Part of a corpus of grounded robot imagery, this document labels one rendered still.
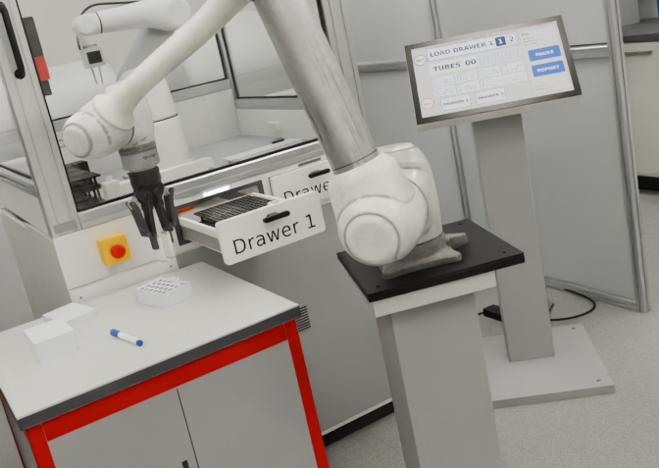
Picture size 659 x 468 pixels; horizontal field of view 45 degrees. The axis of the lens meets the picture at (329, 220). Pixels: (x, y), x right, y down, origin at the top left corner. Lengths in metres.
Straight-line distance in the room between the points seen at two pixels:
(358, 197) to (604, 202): 1.89
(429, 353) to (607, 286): 1.72
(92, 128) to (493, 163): 1.44
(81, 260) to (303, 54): 0.95
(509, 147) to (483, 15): 0.98
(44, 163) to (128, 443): 0.80
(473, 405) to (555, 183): 1.71
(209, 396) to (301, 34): 0.78
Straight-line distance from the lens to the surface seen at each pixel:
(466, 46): 2.74
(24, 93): 2.17
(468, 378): 1.91
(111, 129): 1.79
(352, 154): 1.57
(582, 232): 3.46
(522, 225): 2.80
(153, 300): 2.03
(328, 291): 2.55
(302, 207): 2.07
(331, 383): 2.64
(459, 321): 1.85
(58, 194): 2.20
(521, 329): 2.94
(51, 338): 1.87
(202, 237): 2.16
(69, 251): 2.22
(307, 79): 1.57
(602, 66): 3.17
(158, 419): 1.75
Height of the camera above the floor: 1.38
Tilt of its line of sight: 15 degrees down
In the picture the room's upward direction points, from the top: 12 degrees counter-clockwise
